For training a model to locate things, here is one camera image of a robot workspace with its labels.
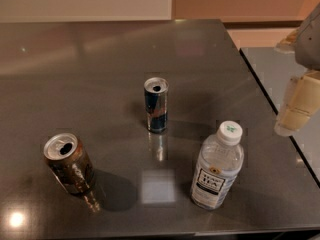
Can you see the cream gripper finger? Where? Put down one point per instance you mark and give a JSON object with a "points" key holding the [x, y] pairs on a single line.
{"points": [[301, 100], [287, 44]]}

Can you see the clear plastic water bottle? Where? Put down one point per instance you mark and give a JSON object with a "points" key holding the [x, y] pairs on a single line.
{"points": [[219, 162]]}

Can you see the brown soda can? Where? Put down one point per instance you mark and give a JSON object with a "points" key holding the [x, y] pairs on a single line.
{"points": [[66, 157]]}

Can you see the blue silver redbull can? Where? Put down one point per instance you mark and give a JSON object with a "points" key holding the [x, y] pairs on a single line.
{"points": [[156, 99]]}

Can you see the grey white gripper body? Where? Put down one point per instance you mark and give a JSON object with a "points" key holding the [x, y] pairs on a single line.
{"points": [[310, 44]]}

